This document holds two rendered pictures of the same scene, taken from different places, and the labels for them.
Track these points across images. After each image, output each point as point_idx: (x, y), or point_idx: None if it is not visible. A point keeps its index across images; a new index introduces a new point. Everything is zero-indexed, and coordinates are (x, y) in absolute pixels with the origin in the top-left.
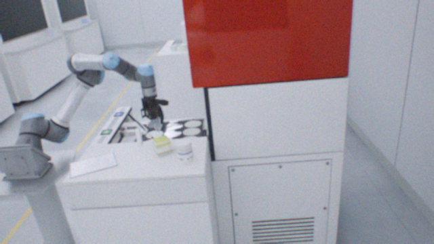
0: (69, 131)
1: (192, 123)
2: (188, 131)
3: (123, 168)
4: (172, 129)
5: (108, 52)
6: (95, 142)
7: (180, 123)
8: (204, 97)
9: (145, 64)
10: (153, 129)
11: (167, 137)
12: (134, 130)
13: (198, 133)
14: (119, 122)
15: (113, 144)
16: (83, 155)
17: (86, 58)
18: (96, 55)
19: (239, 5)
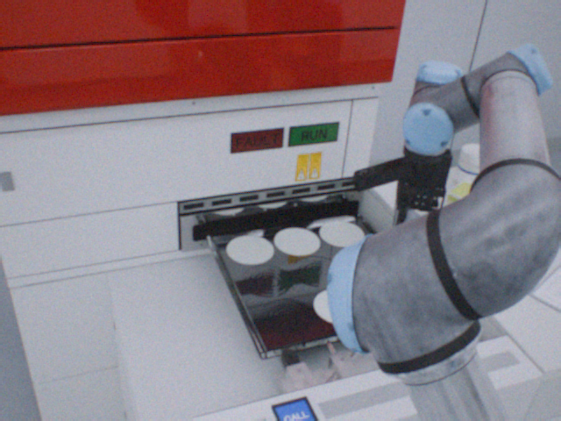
0: None
1: (249, 251)
2: (296, 247)
3: (559, 251)
4: (294, 279)
5: (536, 46)
6: (518, 367)
7: (248, 274)
8: (378, 96)
9: (434, 66)
10: (307, 321)
11: (456, 187)
12: (344, 358)
13: (301, 229)
14: (361, 380)
15: (500, 313)
16: None
17: (542, 129)
18: (519, 96)
19: None
